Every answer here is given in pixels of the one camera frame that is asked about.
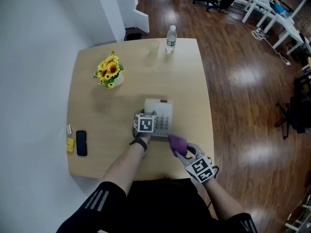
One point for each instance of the person's right forearm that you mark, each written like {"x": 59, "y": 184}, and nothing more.
{"x": 222, "y": 199}

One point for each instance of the white flower pot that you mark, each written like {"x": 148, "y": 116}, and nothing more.
{"x": 119, "y": 79}

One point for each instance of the clear water bottle green label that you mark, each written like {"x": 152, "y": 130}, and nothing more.
{"x": 171, "y": 41}

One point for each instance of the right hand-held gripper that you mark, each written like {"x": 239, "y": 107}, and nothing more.
{"x": 200, "y": 169}

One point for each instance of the small yellow box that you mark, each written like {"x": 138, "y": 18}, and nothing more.
{"x": 71, "y": 145}

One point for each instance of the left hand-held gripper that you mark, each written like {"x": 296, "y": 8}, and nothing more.
{"x": 145, "y": 124}

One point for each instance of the black folding chair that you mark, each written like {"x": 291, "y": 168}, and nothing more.
{"x": 298, "y": 115}

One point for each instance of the person's left hand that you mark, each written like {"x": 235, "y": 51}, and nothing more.
{"x": 144, "y": 136}

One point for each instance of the blue packet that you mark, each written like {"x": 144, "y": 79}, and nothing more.
{"x": 281, "y": 10}

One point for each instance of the black smartphone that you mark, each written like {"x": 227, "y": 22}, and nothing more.
{"x": 81, "y": 143}

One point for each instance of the person's left forearm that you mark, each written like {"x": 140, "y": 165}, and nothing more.
{"x": 124, "y": 169}

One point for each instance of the person with head camera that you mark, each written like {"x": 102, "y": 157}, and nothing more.
{"x": 158, "y": 207}

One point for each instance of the white water dispenser cabinet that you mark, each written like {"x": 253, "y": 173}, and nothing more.
{"x": 132, "y": 11}

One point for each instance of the white metal rack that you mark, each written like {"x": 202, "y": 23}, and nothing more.
{"x": 300, "y": 217}

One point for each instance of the purple cloth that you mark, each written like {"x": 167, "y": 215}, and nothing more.
{"x": 177, "y": 143}

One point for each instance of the white table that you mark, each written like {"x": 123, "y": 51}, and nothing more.
{"x": 257, "y": 6}
{"x": 286, "y": 28}

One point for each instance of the yellow sunflower bouquet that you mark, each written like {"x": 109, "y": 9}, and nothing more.
{"x": 108, "y": 68}

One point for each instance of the clear plastic cup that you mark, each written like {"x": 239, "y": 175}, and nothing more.
{"x": 153, "y": 48}

